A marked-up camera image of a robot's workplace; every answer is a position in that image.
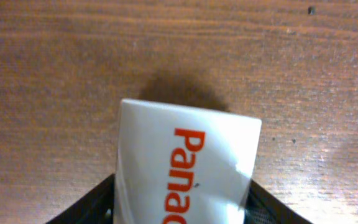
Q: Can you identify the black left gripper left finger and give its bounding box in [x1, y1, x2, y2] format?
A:
[47, 174, 115, 224]

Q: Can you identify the white Panadol box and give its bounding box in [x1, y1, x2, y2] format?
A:
[113, 99, 262, 224]

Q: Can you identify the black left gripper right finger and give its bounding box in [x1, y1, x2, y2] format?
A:
[244, 179, 311, 224]

